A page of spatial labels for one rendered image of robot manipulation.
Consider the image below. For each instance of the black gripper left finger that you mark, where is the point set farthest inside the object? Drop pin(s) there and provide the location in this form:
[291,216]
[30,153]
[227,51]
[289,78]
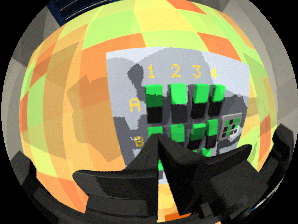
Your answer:
[138,181]

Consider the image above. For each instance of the light grey switch panel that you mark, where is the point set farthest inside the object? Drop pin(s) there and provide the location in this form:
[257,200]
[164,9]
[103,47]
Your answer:
[197,98]

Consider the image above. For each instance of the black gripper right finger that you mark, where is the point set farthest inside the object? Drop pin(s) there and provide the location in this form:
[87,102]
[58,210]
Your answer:
[188,172]

